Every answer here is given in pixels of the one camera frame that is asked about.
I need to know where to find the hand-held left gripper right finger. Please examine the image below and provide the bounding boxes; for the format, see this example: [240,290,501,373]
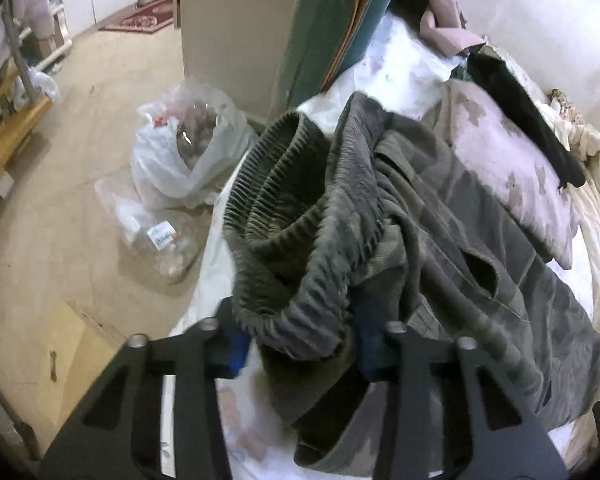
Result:
[352,305,571,480]

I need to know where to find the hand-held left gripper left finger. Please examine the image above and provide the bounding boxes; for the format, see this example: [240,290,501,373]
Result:
[39,299,253,480]

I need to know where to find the camouflage green pants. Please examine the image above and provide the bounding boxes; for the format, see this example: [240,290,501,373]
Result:
[223,91,600,476]

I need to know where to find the clear plastic bag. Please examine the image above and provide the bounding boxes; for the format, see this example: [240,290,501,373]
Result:
[94,177,213,283]

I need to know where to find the white plastic bag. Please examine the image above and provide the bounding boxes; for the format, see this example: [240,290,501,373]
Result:
[130,77,261,211]

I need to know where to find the pile of folded clothes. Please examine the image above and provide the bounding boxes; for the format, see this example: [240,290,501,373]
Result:
[420,80,586,273]

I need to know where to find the white floral bed sheet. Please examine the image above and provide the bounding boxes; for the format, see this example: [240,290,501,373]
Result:
[161,10,600,480]

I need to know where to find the black garment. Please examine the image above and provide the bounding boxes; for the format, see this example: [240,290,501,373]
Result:
[466,47,587,191]

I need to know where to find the wooden bench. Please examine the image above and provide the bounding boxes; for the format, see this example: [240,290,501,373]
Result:
[0,60,53,211]

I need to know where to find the beige cabinet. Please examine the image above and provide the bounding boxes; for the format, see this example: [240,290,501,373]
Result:
[166,0,301,126]

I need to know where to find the pink garment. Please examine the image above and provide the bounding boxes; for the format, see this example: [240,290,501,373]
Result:
[395,0,486,58]

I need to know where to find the teal cloth with orange edge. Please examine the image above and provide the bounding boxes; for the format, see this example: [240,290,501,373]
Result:
[270,0,416,111]

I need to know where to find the red patterned rug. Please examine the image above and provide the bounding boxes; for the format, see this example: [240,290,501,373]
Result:
[97,0,176,35]

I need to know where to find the metal clothes rack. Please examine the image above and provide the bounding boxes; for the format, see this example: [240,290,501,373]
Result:
[0,0,73,106]

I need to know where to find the pink hanging clothing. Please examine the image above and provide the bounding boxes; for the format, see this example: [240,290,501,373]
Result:
[10,0,56,41]

